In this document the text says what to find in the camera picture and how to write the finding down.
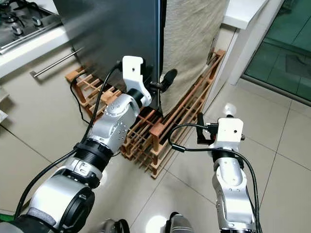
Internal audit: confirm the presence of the white side counter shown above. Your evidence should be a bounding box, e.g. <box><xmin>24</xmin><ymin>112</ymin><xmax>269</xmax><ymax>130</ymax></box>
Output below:
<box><xmin>204</xmin><ymin>0</ymin><xmax>285</xmax><ymax>110</ymax></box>

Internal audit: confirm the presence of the dark grey fridge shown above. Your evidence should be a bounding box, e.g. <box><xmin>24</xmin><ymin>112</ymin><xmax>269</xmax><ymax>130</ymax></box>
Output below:
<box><xmin>52</xmin><ymin>0</ymin><xmax>165</xmax><ymax>112</ymax></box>

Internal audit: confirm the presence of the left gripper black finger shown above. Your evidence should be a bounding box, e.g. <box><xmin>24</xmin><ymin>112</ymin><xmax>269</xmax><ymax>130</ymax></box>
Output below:
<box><xmin>160</xmin><ymin>69</ymin><xmax>177</xmax><ymax>92</ymax></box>

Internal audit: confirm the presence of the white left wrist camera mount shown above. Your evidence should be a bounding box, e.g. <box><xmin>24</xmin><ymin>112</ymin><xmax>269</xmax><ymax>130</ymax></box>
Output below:
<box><xmin>121</xmin><ymin>55</ymin><xmax>153</xmax><ymax>105</ymax></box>

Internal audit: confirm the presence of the wooden wine rack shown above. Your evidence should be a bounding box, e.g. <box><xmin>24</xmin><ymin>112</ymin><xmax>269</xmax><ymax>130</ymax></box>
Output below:
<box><xmin>64</xmin><ymin>49</ymin><xmax>226</xmax><ymax>179</ymax></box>

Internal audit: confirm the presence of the robot right leg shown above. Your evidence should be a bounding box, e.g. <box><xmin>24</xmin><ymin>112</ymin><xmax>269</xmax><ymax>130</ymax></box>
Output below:
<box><xmin>167</xmin><ymin>212</ymin><xmax>196</xmax><ymax>233</ymax></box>

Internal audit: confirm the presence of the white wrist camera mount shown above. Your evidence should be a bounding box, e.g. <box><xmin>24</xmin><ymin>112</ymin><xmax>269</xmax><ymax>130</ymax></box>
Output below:
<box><xmin>211</xmin><ymin>117</ymin><xmax>244</xmax><ymax>152</ymax></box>
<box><xmin>121</xmin><ymin>55</ymin><xmax>153</xmax><ymax>105</ymax></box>

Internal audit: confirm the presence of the green glass door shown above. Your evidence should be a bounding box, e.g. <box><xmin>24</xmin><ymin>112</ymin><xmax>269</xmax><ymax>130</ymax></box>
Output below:
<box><xmin>243</xmin><ymin>0</ymin><xmax>311</xmax><ymax>103</ymax></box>

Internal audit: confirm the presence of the metal drawer handle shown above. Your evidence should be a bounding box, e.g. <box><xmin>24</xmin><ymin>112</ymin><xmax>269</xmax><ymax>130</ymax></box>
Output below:
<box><xmin>29</xmin><ymin>47</ymin><xmax>84</xmax><ymax>78</ymax></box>

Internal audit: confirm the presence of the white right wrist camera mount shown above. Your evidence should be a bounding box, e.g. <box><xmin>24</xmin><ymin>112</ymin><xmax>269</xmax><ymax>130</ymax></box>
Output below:
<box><xmin>211</xmin><ymin>117</ymin><xmax>244</xmax><ymax>152</ymax></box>

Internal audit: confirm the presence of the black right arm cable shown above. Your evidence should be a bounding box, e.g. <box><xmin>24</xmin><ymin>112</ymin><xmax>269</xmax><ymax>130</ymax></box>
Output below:
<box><xmin>168</xmin><ymin>123</ymin><xmax>262</xmax><ymax>233</ymax></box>

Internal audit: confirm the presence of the robot leg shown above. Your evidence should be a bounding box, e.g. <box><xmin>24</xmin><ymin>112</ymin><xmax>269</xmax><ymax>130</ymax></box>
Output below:
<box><xmin>96</xmin><ymin>218</ymin><xmax>130</xmax><ymax>233</ymax></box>
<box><xmin>167</xmin><ymin>212</ymin><xmax>196</xmax><ymax>233</ymax></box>

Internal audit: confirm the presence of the steel gas stove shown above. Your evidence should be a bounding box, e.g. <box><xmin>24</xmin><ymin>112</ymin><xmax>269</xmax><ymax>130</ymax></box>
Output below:
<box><xmin>0</xmin><ymin>0</ymin><xmax>64</xmax><ymax>48</ymax></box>

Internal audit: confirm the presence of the robot left leg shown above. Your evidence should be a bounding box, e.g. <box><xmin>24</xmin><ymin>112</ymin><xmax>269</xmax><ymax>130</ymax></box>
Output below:
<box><xmin>96</xmin><ymin>218</ymin><xmax>130</xmax><ymax>233</ymax></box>

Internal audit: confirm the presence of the black cable by rack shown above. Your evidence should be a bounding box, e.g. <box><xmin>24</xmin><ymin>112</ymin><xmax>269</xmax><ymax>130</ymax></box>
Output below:
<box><xmin>69</xmin><ymin>77</ymin><xmax>95</xmax><ymax>134</ymax></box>

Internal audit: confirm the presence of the beige hanging cloth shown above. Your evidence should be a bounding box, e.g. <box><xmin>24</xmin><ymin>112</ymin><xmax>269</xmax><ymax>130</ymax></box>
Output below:
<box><xmin>158</xmin><ymin>0</ymin><xmax>230</xmax><ymax>118</ymax></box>

